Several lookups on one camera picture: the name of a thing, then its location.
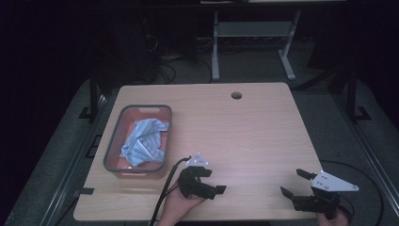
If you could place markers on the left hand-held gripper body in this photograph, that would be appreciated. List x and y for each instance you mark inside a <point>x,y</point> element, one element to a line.
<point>188,183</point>

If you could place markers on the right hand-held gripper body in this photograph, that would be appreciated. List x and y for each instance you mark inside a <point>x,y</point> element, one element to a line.
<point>329,185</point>

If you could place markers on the blue striped cloth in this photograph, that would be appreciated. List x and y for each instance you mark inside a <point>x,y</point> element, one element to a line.
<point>145,141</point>

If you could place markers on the pink plastic basket grey rim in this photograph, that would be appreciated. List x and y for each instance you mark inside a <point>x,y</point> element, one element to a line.
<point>113,147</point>

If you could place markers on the person's left hand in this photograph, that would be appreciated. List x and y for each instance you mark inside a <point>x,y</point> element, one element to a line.
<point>175,205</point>

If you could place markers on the person's right hand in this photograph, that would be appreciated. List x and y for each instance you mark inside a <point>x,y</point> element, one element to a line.
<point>342,218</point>

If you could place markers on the dark round table grommet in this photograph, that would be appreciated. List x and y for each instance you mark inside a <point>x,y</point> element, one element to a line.
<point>236,95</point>

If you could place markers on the grey metal floor rail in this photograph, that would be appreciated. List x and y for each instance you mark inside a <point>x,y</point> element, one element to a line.
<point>370,150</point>
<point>72,169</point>

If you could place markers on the black metal post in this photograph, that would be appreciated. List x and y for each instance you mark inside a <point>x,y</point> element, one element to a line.
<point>93,94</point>
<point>352,94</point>

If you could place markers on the grey metal desk frame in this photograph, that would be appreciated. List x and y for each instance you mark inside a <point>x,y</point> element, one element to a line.
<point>251,29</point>

